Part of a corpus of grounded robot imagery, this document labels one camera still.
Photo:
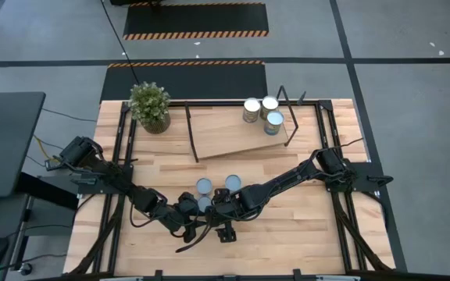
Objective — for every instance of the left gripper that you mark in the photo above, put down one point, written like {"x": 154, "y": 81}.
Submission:
{"x": 188, "y": 205}

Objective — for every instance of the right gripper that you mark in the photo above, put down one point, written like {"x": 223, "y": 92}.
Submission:
{"x": 225, "y": 207}

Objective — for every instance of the diced tomatoes can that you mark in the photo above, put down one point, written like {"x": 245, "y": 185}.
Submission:
{"x": 204, "y": 186}

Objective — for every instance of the mixed vegetables can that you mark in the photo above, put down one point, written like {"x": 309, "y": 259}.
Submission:
{"x": 233, "y": 182}

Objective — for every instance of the tall blue peas can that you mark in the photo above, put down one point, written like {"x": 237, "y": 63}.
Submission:
{"x": 274, "y": 118}

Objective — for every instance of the short green peas can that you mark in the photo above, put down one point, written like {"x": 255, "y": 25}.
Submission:
{"x": 251, "y": 106}

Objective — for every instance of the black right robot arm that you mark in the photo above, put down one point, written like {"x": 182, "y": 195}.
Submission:
{"x": 287, "y": 177}

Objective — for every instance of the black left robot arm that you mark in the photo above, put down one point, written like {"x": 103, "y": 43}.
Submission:
{"x": 92, "y": 160}

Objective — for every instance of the teal tuna fish can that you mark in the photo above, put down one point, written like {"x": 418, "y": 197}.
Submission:
{"x": 204, "y": 203}

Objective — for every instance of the potted green plant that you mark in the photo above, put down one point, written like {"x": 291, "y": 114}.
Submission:
{"x": 149, "y": 101}

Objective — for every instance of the oranges can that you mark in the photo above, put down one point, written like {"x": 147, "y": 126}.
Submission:
{"x": 269, "y": 103}

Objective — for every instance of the black hazard-striped floor mat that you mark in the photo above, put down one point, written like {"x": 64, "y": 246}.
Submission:
{"x": 209, "y": 82}
{"x": 195, "y": 17}

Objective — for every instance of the black caster wheel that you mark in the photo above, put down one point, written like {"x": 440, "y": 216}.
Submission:
{"x": 25, "y": 268}

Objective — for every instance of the grey desk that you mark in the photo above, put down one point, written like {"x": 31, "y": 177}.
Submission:
{"x": 10, "y": 144}

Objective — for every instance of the wooden shelf black frame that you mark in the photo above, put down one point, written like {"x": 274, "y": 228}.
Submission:
{"x": 225, "y": 132}

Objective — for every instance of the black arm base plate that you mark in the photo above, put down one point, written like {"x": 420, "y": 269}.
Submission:
{"x": 96, "y": 190}
{"x": 365, "y": 175}

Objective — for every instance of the black table frame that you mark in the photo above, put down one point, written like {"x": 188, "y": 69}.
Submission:
{"x": 209, "y": 104}

